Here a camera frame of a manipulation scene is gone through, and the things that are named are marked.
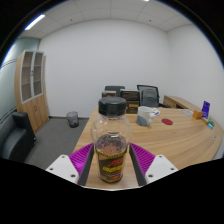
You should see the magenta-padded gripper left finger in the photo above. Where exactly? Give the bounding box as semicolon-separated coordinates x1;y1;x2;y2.
45;143;95;187

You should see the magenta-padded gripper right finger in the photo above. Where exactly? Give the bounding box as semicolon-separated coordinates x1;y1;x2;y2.
129;143;179;187

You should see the clear black-capped drink bottle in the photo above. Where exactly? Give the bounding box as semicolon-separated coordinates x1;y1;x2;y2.
90;96;133;184

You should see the flat round red coaster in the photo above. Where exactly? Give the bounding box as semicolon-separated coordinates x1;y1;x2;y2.
161;118;174;126

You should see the dark mesh waste bin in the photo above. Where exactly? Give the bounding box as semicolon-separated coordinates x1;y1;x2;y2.
65;110;80;129

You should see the white mug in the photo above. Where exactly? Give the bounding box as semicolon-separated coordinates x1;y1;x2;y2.
136;105;161;127

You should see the wooden glass-door cabinet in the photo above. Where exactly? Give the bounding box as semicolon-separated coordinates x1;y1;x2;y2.
14;49;50;134

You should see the small orange box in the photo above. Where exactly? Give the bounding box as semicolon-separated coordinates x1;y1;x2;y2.
192;109;204;120

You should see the brown cardboard box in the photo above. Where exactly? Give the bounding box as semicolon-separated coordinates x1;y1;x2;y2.
124;100;140;115

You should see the wooden side desk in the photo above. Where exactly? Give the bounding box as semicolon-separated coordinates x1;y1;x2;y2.
162;94;202;111

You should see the grey mesh office chair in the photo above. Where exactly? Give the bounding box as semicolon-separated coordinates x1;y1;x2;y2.
136;84;162;108

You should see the purple standing sign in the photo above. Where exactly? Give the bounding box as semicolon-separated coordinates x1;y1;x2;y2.
201;100;211;120

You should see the small dark brown box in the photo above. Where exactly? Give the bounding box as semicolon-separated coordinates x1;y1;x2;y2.
101;90;118;99

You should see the black padded office chair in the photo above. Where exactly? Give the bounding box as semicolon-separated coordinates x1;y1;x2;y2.
104;85;126;98

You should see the rectangular ceiling light panel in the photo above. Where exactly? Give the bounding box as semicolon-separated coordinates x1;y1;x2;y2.
24;13;46;32

